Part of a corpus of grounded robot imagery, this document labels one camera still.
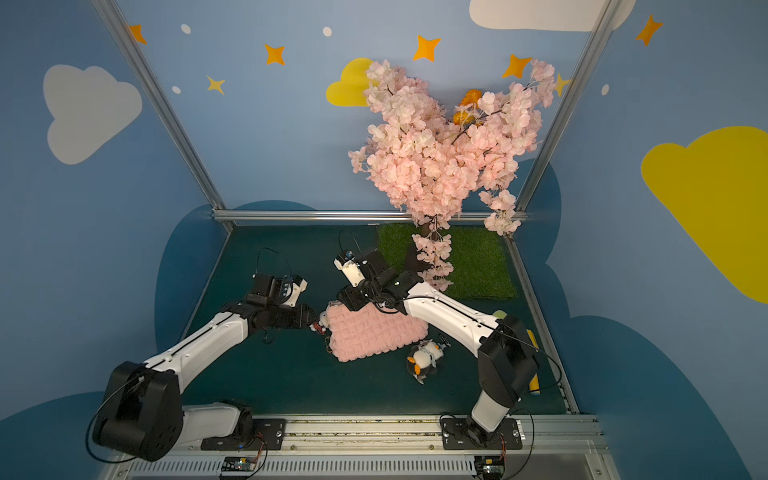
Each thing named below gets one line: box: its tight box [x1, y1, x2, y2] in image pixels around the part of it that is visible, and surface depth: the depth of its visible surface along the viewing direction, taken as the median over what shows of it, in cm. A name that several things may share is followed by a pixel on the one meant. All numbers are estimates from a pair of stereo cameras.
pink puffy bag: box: [325, 301, 430, 362], surface depth 88 cm
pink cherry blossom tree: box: [348, 59, 557, 291], surface depth 70 cm
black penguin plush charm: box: [406, 339, 445, 384], surface depth 84 cm
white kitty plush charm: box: [309, 311, 331, 335], surface depth 92 cm
